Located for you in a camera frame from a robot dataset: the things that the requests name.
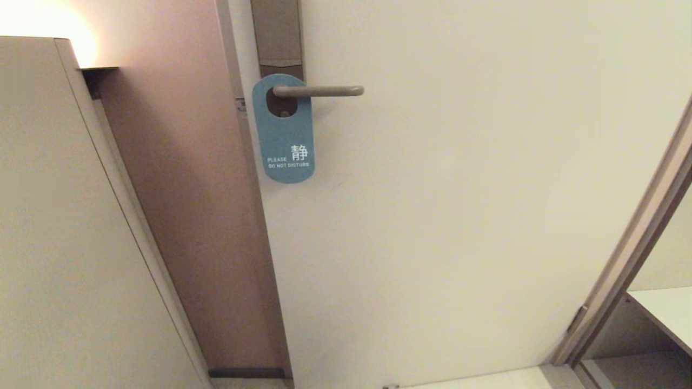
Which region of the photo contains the white door hanger sign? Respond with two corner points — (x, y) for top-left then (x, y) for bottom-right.
(251, 73), (315, 184)

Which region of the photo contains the white room door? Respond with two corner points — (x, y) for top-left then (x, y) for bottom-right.
(227, 0), (692, 388)

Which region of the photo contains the brown door lock plate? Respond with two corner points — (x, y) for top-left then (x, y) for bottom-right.
(250, 0), (304, 118)

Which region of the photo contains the dark skirting board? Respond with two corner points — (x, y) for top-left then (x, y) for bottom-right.
(208, 368), (287, 378)

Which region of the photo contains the white shelf board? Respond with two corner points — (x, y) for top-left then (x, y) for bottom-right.
(627, 286), (692, 354)

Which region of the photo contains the beige door handle lever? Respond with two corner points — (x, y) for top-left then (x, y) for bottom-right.
(272, 85), (365, 98)

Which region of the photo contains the metal frame hinge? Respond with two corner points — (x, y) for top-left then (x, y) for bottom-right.
(568, 304), (589, 333)

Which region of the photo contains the taupe side doorway frame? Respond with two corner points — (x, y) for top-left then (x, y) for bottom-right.
(551, 100), (692, 368)

